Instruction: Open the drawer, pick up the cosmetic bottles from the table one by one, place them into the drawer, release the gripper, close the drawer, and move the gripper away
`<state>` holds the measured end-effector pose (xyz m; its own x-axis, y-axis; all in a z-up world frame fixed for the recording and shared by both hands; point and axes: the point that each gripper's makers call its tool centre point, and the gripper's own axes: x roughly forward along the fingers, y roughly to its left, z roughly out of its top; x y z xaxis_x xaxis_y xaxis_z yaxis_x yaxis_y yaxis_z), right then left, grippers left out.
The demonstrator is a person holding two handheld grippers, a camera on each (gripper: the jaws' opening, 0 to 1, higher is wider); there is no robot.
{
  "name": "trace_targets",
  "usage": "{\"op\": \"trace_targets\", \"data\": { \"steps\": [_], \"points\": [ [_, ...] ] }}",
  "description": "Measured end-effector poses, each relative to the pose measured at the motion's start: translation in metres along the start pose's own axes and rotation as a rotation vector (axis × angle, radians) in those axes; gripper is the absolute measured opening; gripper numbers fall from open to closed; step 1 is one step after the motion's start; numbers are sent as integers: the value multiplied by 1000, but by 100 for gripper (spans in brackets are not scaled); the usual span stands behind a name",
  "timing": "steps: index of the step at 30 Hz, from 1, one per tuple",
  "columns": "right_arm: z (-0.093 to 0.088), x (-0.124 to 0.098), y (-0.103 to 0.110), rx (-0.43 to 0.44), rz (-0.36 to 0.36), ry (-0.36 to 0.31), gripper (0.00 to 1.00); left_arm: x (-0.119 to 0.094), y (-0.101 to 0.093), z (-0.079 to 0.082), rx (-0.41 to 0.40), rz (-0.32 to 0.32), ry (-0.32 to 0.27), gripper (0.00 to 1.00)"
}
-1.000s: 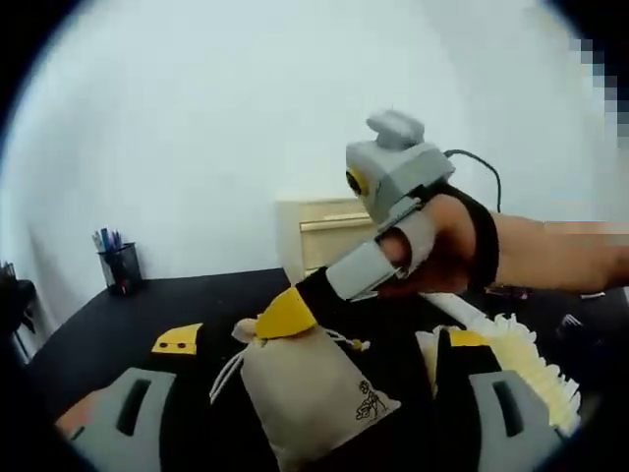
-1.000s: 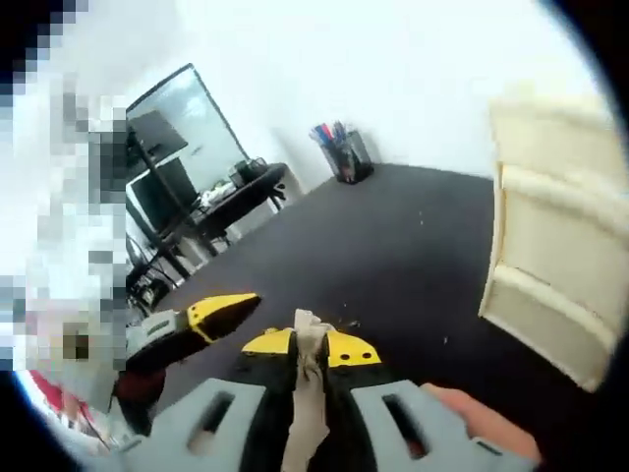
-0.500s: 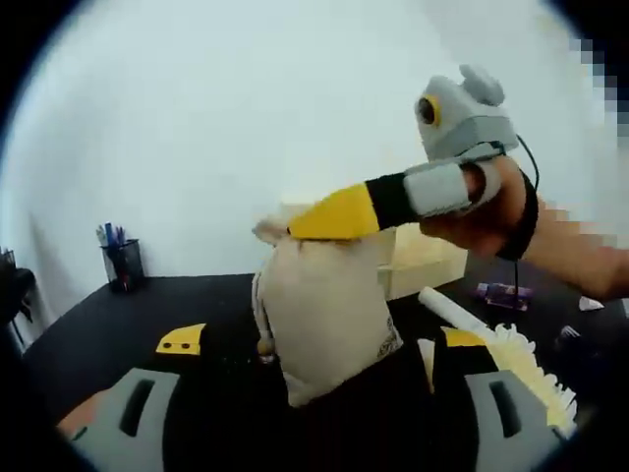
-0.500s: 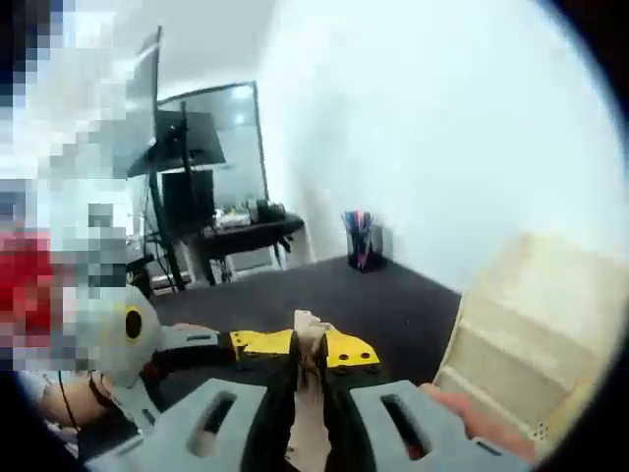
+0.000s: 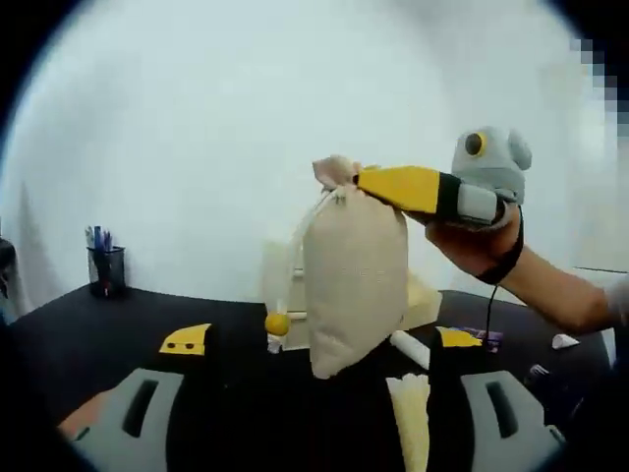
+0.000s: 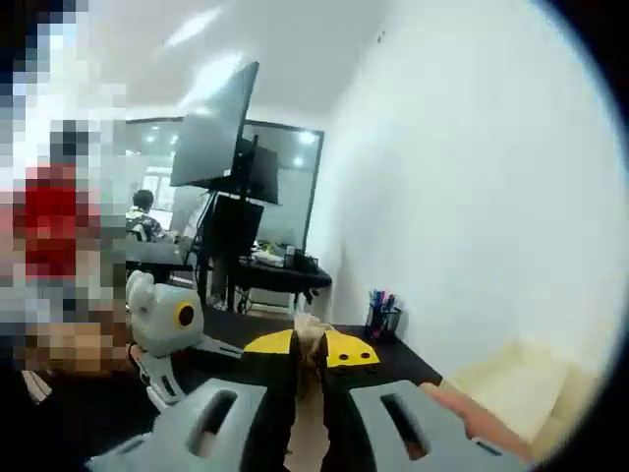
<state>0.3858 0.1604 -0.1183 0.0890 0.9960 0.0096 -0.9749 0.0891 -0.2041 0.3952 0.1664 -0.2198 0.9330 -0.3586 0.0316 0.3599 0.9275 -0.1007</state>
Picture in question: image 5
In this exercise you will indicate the black table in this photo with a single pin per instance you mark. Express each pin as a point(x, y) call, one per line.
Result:
point(236, 314)

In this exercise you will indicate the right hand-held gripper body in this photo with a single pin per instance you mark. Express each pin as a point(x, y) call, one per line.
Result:
point(501, 162)

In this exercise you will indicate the purple cosmetic bottle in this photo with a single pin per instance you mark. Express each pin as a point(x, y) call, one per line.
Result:
point(491, 340)

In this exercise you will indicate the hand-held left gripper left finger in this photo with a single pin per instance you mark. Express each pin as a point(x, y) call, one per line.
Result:
point(113, 408)

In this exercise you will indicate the small white cosmetic bottle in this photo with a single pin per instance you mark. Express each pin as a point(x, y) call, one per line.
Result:
point(413, 349)

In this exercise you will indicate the cream mesh pouch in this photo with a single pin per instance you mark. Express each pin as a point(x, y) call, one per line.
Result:
point(410, 423)

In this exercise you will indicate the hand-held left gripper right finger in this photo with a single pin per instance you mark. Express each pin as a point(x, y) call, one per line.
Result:
point(511, 413)

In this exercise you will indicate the wooden desktop organizer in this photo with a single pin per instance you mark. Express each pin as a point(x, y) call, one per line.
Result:
point(422, 305)

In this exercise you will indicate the person's right hand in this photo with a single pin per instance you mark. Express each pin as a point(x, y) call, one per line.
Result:
point(472, 251)

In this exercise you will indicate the black mesh pen holder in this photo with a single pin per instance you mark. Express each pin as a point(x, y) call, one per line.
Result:
point(105, 270)

